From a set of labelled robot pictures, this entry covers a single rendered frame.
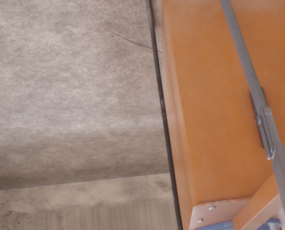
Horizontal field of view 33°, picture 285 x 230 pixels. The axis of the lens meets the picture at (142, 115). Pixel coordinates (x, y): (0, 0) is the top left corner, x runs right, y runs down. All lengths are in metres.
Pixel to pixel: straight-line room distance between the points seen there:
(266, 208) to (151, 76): 0.92
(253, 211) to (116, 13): 0.70
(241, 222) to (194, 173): 0.16
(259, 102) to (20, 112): 1.20
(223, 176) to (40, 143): 1.33
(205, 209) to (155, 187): 1.79
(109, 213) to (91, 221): 0.11
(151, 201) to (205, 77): 1.75
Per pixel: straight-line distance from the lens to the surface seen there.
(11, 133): 2.15
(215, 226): 1.24
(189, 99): 1.12
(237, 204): 1.07
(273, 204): 0.93
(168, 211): 2.82
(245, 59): 1.02
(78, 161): 2.52
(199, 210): 1.07
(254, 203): 1.01
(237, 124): 1.11
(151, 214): 2.81
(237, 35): 1.07
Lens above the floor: 0.84
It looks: 24 degrees down
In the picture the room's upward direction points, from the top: 173 degrees clockwise
